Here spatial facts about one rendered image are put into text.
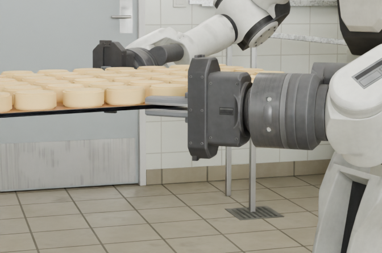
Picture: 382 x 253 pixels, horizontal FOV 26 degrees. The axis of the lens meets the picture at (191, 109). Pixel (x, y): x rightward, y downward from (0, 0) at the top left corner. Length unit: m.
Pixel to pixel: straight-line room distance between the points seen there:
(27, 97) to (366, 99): 0.38
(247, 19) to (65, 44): 3.40
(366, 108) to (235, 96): 0.16
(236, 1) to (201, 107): 0.77
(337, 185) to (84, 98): 0.61
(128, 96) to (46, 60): 4.03
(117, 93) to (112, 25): 4.08
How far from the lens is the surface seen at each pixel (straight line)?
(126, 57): 1.44
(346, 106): 0.89
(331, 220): 1.48
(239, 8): 1.71
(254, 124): 0.93
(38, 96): 0.98
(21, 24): 5.01
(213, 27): 1.69
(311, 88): 0.93
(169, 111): 0.99
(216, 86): 0.96
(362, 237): 1.40
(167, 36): 1.63
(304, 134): 0.93
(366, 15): 1.39
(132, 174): 5.21
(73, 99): 1.00
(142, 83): 1.09
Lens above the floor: 1.12
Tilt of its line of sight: 7 degrees down
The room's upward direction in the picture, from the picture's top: straight up
